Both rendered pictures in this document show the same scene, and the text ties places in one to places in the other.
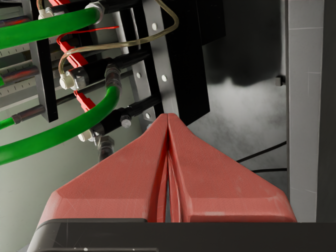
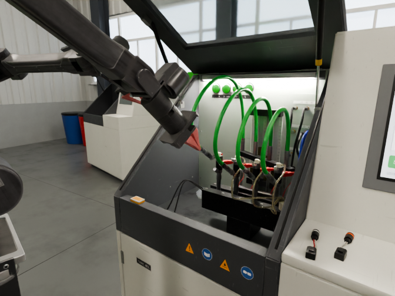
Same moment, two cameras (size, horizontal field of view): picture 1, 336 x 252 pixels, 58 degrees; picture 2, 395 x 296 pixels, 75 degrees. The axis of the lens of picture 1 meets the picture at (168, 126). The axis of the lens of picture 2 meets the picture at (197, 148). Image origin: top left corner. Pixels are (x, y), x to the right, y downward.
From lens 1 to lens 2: 0.58 m
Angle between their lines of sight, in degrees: 23
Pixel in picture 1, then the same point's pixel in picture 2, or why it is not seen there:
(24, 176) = (223, 131)
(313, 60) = (194, 225)
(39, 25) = (237, 148)
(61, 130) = (215, 141)
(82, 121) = (215, 147)
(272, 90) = not seen: hidden behind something
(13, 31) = (238, 143)
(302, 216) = (147, 205)
